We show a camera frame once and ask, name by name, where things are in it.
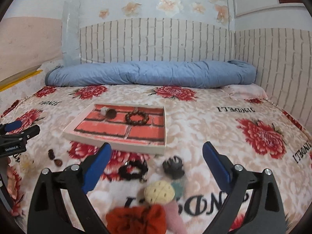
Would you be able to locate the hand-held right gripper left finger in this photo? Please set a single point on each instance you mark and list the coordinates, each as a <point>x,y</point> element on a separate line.
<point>97,165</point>

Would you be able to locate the dark red bead cluster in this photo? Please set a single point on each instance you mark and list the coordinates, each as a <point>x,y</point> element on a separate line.
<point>51,154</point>

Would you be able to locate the flower wall stickers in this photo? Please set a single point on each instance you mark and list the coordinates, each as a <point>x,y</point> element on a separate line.
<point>169,3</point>

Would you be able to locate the cream knitted round hair ornament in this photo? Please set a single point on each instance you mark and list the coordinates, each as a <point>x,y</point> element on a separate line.
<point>158,192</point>

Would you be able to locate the floral printed blanket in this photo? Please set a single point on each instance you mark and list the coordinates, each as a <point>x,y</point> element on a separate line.
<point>207,126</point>

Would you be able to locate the brown glossy stone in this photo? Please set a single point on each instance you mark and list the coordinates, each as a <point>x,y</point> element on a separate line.
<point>58,162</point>

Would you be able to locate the pink pillow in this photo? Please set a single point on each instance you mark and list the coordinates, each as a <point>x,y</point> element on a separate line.
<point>246,91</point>

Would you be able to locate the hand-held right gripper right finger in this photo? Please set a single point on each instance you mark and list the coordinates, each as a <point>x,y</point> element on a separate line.
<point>214,165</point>

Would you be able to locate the blue rolled quilt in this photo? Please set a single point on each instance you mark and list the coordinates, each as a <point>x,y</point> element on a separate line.
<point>151,74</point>

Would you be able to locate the black hair claw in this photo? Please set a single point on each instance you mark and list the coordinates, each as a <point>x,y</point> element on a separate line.
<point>173,169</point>

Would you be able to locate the pink knitted hair ornament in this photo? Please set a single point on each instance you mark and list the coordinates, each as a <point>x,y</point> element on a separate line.
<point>174,217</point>

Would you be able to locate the orange scrunchie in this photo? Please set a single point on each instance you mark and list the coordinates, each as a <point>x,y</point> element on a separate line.
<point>136,220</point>

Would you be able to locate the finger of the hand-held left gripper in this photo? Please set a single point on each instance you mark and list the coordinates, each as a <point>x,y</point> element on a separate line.
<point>12,125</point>
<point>30,130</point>

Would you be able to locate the teal knitted hair ornament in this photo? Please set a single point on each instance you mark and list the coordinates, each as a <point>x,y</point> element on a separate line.
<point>180,187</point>

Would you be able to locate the yellow strip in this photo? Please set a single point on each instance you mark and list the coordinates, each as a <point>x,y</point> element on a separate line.
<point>19,80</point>

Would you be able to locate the white tray with brick print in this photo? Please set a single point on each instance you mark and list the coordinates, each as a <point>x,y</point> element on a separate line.
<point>102,129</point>

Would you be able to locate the clear plastic sheet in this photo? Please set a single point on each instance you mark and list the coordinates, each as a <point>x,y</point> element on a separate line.
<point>70,36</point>

